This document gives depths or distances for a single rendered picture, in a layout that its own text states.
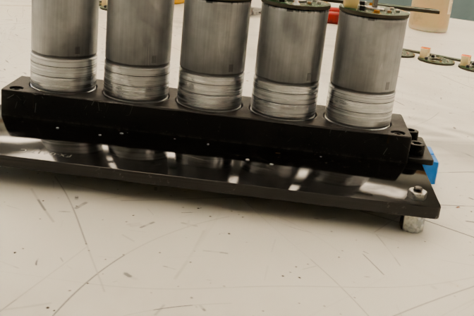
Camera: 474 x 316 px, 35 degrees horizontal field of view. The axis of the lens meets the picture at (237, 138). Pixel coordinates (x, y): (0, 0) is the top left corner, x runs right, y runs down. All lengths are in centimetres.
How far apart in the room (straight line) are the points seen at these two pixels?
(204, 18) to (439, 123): 15
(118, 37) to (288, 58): 6
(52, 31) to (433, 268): 15
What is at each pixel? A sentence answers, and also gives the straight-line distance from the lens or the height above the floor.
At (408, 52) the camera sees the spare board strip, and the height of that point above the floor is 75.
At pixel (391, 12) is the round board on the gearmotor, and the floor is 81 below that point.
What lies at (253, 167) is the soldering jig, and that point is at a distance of 25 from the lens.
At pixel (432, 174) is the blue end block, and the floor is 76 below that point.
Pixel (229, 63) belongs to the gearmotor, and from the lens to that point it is 27.
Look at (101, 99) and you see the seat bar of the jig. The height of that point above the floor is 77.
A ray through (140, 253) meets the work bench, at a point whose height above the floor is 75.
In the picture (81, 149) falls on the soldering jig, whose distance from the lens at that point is 25.
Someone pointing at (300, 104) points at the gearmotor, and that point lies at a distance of 27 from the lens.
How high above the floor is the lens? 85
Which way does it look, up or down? 18 degrees down
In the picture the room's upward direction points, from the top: 6 degrees clockwise
